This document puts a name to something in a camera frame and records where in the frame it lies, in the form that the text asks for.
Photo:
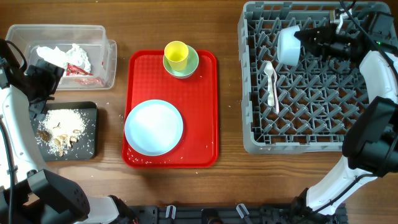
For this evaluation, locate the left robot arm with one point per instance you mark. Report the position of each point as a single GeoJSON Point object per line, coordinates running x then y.
{"type": "Point", "coordinates": [30, 192]}

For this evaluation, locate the black food waste tray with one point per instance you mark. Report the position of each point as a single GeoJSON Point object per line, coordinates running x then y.
{"type": "Point", "coordinates": [87, 146]}

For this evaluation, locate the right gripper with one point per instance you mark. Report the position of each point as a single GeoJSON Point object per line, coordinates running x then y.
{"type": "Point", "coordinates": [323, 37]}

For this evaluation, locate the white napkin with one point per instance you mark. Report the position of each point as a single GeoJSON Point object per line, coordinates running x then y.
{"type": "Point", "coordinates": [75, 56]}

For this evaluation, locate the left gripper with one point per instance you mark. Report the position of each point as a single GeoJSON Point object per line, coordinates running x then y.
{"type": "Point", "coordinates": [50, 75]}

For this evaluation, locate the food scraps and rice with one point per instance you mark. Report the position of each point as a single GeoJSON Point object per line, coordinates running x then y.
{"type": "Point", "coordinates": [61, 131]}

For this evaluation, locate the yellow plastic cup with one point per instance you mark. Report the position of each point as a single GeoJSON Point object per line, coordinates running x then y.
{"type": "Point", "coordinates": [176, 53]}

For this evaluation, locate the green saucer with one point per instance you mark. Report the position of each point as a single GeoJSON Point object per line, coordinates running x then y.
{"type": "Point", "coordinates": [192, 65]}

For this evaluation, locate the white plastic fork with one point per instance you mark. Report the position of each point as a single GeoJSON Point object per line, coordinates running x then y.
{"type": "Point", "coordinates": [276, 100]}

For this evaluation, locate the grey dishwasher rack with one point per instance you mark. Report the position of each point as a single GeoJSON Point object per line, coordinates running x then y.
{"type": "Point", "coordinates": [319, 99]}

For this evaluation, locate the clear plastic waste bin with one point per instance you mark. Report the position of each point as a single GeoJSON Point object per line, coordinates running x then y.
{"type": "Point", "coordinates": [92, 40]}

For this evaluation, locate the light blue plate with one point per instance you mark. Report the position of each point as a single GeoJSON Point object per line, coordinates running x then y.
{"type": "Point", "coordinates": [153, 127]}

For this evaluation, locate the red serving tray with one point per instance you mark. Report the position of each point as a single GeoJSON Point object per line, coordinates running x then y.
{"type": "Point", "coordinates": [195, 97]}

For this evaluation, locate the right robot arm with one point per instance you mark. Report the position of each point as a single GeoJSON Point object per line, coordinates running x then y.
{"type": "Point", "coordinates": [370, 146]}

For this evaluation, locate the red snack wrapper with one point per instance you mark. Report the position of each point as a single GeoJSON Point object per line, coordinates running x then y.
{"type": "Point", "coordinates": [74, 70]}

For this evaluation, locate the light blue bowl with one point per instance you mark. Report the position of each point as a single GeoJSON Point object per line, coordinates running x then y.
{"type": "Point", "coordinates": [288, 46]}

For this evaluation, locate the white plastic spoon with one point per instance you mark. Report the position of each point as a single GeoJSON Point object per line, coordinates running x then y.
{"type": "Point", "coordinates": [269, 71]}

